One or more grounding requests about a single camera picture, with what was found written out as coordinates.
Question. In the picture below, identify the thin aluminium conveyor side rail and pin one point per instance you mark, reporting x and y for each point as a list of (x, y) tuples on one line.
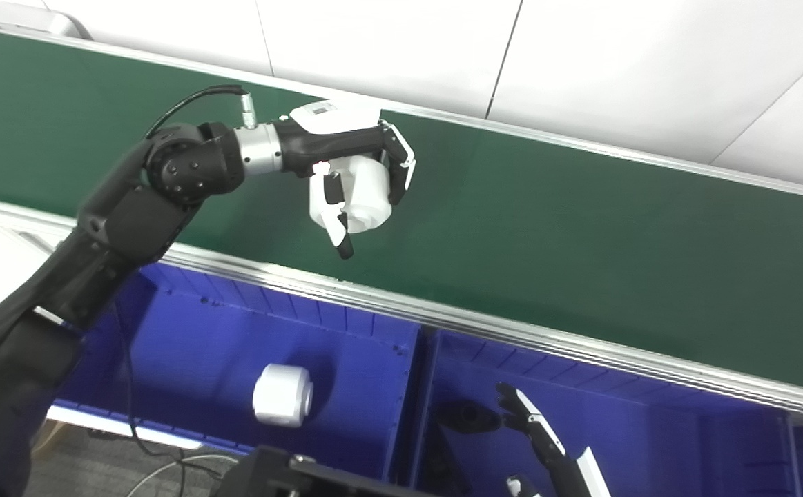
[(581, 148)]

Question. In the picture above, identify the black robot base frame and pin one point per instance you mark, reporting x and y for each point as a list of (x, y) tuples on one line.
[(270, 476)]

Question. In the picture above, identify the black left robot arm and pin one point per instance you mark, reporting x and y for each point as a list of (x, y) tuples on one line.
[(132, 228)]

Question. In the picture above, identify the green conveyor belt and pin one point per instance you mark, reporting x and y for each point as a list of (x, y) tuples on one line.
[(581, 241)]

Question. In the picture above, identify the black flanged part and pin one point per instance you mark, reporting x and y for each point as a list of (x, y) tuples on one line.
[(467, 416)]

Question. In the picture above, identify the grey conveyor end housing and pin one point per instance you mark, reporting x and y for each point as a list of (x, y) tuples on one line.
[(28, 17)]

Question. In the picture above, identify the white cylindrical part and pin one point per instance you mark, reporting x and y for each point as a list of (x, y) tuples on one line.
[(366, 190), (280, 397)]

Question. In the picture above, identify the blue bin with black parts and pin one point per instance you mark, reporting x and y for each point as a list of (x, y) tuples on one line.
[(650, 435)]

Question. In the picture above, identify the blue bin with white parts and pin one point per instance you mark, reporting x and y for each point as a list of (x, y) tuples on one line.
[(201, 345)]

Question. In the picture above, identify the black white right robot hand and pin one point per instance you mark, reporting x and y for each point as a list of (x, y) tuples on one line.
[(560, 476)]

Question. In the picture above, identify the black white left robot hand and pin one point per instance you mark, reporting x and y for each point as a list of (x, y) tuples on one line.
[(325, 138)]

